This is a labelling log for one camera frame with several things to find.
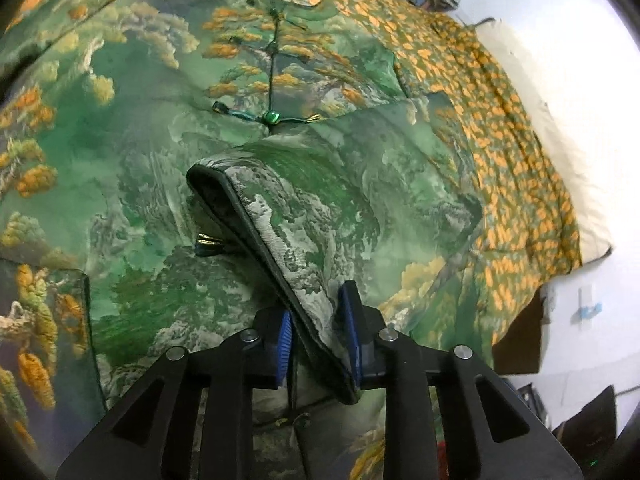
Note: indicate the green landscape print jacket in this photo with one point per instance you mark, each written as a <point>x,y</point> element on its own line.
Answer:
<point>150,160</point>

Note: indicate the cream pillow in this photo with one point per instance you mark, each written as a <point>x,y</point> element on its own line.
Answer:
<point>550,150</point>

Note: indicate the orange floral bedspread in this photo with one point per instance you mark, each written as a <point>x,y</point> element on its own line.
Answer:
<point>500,135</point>

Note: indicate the brown bed frame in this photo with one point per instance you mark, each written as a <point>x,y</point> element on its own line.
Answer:
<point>522,340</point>

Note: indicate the dark object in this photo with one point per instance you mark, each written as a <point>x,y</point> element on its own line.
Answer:
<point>590,425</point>

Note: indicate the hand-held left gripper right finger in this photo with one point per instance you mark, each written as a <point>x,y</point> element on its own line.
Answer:
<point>350,330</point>

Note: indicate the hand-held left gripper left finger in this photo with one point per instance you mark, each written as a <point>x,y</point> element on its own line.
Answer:
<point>284,342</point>

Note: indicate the white wall socket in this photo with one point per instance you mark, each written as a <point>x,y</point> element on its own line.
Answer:
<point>585,305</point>

